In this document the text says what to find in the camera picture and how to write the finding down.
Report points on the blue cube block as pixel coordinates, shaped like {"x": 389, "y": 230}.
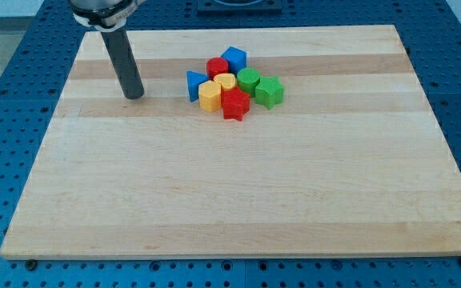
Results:
{"x": 236, "y": 58}

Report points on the green star block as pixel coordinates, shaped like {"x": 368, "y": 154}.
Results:
{"x": 269, "y": 92}

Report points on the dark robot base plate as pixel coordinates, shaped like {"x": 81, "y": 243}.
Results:
{"x": 213, "y": 7}

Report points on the blue triangle block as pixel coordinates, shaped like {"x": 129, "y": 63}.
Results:
{"x": 193, "y": 81}

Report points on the yellow heart block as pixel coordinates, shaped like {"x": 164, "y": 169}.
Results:
{"x": 227, "y": 81}

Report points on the yellow hexagon block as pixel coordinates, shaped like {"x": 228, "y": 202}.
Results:
{"x": 209, "y": 95}

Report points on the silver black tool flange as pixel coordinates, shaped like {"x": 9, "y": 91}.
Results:
{"x": 103, "y": 15}

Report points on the green cylinder block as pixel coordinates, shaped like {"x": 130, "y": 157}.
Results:
{"x": 248, "y": 78}

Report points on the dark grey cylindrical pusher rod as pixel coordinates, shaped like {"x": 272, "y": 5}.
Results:
{"x": 121, "y": 55}

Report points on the red star block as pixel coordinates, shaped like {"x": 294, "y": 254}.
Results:
{"x": 235, "y": 104}

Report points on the light wooden board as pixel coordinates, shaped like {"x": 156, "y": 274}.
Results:
{"x": 352, "y": 163}

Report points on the red cylinder block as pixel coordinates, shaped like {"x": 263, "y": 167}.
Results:
{"x": 215, "y": 66}

